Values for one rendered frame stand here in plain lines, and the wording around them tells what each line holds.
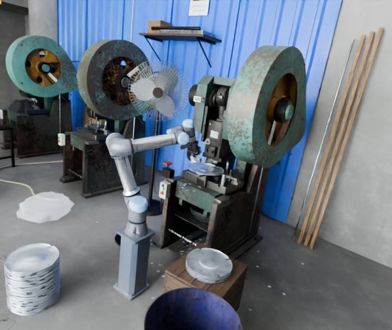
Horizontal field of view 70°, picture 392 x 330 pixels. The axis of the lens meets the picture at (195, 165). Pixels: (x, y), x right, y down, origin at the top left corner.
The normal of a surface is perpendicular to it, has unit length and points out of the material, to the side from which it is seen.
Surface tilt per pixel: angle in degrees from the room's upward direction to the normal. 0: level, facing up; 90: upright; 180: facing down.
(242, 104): 85
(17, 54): 90
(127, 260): 90
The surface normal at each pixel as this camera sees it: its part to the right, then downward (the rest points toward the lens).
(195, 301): -0.04, 0.25
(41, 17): 0.77, 0.29
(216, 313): -0.58, 0.13
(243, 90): -0.56, -0.12
